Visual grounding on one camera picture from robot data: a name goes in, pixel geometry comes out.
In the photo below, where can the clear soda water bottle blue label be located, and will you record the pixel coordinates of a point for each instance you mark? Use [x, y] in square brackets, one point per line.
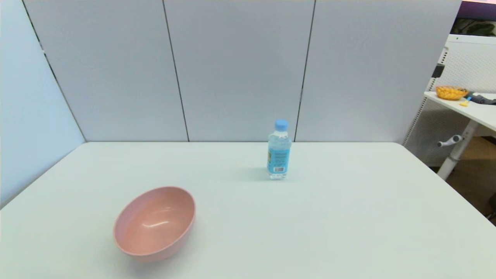
[278, 155]

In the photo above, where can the dark grey cloth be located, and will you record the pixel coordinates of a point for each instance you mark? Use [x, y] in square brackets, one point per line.
[482, 99]

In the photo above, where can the white pegboard panel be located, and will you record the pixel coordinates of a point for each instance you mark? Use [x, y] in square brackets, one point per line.
[471, 62]

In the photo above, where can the green plant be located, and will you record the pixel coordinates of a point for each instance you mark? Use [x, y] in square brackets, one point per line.
[480, 28]

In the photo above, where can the pink plastic bowl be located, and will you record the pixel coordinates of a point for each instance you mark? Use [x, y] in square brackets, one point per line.
[155, 224]

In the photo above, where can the small yellow item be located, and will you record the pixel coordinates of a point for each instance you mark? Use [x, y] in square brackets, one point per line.
[464, 103]

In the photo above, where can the orange bowl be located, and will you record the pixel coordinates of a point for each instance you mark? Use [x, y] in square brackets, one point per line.
[450, 93]

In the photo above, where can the black clip on pegboard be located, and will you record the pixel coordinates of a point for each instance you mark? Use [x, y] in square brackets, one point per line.
[438, 71]

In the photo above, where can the white side desk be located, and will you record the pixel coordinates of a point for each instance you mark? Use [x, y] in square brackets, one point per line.
[482, 112]

